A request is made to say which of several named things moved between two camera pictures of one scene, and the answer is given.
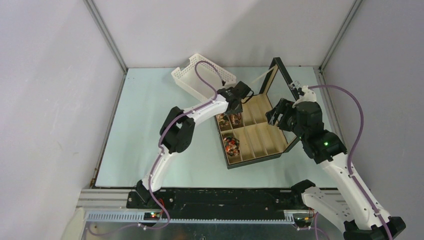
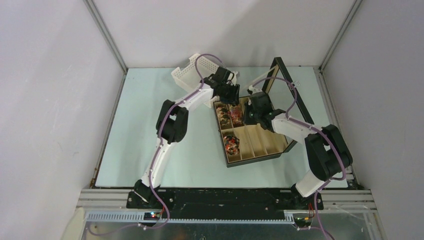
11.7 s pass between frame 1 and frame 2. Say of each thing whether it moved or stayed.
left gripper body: moved
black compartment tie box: stayed
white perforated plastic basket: stayed
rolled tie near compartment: stayed
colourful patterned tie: stayed
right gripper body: moved
